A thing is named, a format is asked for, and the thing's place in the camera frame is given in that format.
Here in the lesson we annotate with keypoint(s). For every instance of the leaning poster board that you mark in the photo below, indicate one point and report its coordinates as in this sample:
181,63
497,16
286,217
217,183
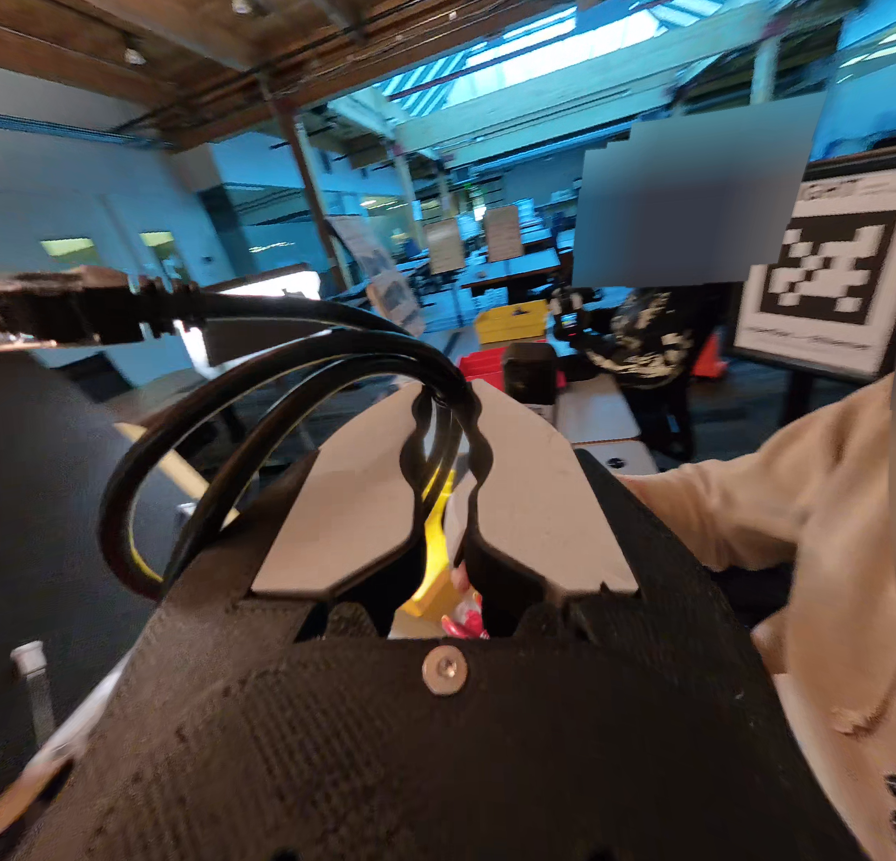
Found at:
381,280

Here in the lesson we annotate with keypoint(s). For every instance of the red ribbed crate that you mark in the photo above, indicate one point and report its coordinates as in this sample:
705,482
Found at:
483,367

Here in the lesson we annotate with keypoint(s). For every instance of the black wood-edged board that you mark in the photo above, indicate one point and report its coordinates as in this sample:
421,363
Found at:
56,525

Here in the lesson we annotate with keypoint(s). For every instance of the checkered marker sign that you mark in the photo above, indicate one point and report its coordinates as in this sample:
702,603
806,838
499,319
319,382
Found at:
812,294

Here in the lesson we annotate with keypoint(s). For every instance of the pale standing board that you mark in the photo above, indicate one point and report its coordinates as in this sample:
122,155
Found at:
502,234
444,244

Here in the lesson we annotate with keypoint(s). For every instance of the yellow plastic bin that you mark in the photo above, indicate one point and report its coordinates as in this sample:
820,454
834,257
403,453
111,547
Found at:
434,581

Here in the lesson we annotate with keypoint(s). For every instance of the studio softbox light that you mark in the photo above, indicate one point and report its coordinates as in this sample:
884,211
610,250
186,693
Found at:
252,294

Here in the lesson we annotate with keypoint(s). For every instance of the white-tipped metal pin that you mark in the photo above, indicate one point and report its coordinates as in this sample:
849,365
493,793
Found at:
31,672

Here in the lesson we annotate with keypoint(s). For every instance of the person's right forearm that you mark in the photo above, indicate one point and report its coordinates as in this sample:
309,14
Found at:
756,497

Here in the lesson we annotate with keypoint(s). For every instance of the orange traffic cone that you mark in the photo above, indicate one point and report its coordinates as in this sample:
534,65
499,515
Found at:
710,357

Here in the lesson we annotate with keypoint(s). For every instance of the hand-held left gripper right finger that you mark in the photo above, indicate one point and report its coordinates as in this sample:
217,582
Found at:
546,504

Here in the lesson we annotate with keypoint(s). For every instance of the yellow storage crate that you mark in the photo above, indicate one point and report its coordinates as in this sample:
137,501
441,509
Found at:
511,322

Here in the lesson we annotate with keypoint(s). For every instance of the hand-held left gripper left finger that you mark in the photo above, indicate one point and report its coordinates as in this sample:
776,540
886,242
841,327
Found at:
350,504

